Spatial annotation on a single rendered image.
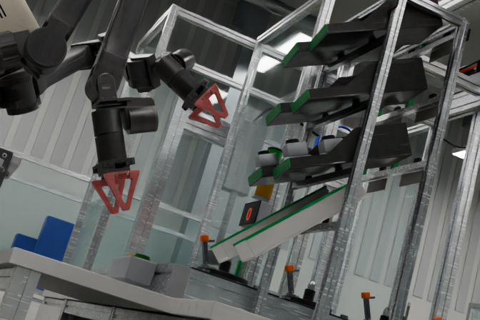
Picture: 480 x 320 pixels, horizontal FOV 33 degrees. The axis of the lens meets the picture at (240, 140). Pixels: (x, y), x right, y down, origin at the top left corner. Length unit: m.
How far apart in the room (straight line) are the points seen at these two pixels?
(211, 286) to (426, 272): 10.30
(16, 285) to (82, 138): 8.89
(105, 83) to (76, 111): 8.81
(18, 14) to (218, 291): 0.78
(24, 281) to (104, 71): 0.43
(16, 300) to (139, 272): 0.59
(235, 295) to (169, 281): 0.17
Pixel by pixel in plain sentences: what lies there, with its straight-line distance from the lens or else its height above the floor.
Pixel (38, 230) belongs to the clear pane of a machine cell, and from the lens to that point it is 7.13.
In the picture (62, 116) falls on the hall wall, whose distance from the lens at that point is 10.38.
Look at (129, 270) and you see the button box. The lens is 2.02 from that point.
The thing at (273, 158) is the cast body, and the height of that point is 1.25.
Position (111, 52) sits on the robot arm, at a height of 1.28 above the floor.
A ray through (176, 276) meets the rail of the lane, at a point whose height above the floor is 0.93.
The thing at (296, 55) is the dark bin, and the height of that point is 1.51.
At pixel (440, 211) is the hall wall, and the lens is 12.37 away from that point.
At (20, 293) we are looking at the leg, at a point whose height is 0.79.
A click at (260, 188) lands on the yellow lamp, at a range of 2.36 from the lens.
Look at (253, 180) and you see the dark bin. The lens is 1.89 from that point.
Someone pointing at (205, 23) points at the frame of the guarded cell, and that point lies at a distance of 3.11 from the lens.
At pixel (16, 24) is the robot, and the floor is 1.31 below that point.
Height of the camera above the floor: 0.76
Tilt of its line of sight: 16 degrees up
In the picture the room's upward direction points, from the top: 17 degrees clockwise
